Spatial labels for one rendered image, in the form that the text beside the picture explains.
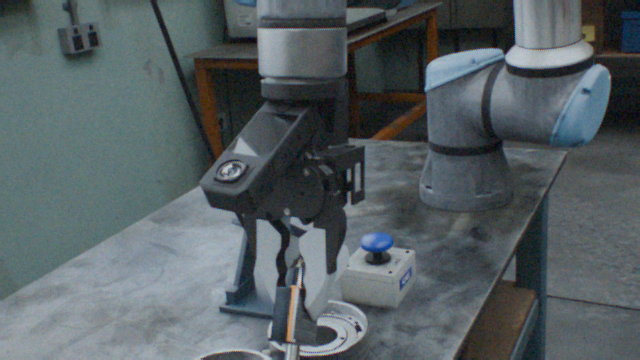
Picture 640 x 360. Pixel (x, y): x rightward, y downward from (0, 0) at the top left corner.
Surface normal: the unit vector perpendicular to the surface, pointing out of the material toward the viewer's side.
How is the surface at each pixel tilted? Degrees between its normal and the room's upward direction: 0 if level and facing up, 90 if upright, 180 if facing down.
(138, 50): 90
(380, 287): 90
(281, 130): 22
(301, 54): 83
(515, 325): 0
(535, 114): 96
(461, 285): 0
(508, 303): 0
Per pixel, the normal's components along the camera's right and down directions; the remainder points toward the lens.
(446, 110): -0.65, 0.32
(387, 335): -0.09, -0.94
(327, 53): 0.54, 0.19
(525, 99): -0.77, 0.38
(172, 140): 0.88, 0.08
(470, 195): -0.08, 0.05
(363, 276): -0.46, 0.34
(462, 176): -0.30, 0.05
